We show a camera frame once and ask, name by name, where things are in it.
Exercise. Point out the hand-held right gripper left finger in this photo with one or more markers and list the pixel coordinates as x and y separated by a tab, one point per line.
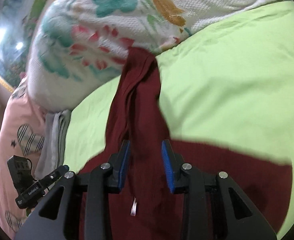
124	166

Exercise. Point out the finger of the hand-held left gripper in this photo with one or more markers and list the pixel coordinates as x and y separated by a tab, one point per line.
56	173

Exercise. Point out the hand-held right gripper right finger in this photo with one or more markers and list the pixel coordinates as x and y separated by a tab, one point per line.
167	166

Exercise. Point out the maroon knit sweater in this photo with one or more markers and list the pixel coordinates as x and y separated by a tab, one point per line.
137	105

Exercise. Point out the grey folded towel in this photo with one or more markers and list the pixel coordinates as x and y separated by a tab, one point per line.
56	135

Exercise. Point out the pink heart-print quilt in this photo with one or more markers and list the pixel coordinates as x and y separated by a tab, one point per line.
11	115

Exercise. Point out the light green sheet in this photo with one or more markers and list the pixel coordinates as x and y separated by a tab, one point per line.
224	92

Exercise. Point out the white floral blanket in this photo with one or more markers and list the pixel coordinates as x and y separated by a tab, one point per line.
86	55

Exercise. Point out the landscape wall poster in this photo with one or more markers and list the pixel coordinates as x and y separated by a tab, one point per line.
11	30

